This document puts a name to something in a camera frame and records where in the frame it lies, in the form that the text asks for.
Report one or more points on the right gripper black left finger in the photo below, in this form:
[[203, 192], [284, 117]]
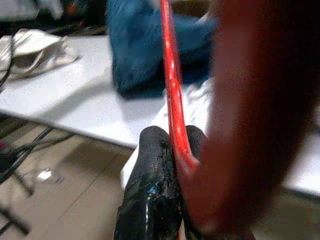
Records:
[[150, 160]]

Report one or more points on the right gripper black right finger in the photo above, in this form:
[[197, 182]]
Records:
[[196, 140]]

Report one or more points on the dark red garment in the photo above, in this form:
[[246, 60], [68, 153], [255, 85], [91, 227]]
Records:
[[262, 125]]

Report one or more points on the red clothes hanger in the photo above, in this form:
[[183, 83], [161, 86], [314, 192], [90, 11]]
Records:
[[172, 75]]

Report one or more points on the white cloth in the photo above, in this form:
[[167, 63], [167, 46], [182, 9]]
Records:
[[197, 105]]

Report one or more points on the white paper scrap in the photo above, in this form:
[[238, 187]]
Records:
[[45, 174]]

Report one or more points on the blue garment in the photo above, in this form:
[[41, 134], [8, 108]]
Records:
[[140, 50]]

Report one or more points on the beige cloth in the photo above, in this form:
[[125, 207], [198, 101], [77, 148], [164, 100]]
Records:
[[37, 55]]

